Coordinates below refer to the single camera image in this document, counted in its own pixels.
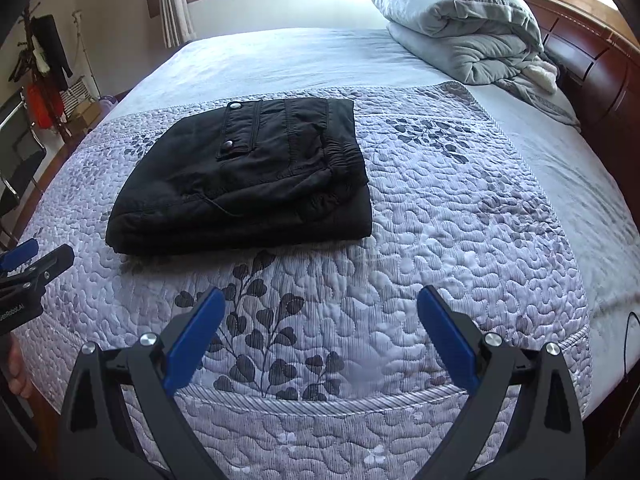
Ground white wire rack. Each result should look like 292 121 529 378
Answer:
65 77 89 111

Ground thin white pole stand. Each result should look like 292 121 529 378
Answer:
71 8 99 106

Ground black pants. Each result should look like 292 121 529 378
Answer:
105 97 373 257

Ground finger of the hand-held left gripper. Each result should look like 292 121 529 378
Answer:
0 238 40 274
0 245 76 302

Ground grey quilted bedspread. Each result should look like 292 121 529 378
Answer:
17 80 593 480

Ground white fluffy cloth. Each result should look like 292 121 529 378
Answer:
522 57 560 93

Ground black cable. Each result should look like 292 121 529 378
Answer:
620 311 640 386

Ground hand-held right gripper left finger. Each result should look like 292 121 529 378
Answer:
57 286 228 480

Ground light bed sheet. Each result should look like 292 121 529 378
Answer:
107 27 640 396

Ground person's left hand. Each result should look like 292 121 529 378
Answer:
0 332 34 399

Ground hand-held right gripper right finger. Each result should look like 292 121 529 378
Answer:
416 284 586 480

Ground grey folded duvet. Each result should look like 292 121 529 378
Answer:
371 0 546 86

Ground grey curtain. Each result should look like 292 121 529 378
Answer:
157 0 197 48

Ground red hanging garment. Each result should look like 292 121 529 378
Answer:
25 82 66 128

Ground cardboard box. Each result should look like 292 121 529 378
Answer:
70 102 108 133

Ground black hanging garment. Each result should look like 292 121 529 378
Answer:
32 14 71 91

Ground dark wooden headboard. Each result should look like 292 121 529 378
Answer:
515 0 640 201

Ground grey crumpled blanket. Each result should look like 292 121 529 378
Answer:
495 62 583 133

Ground wooden coat rack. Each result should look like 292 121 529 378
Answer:
7 2 73 138

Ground black metal chair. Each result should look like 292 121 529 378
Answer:
0 87 48 251

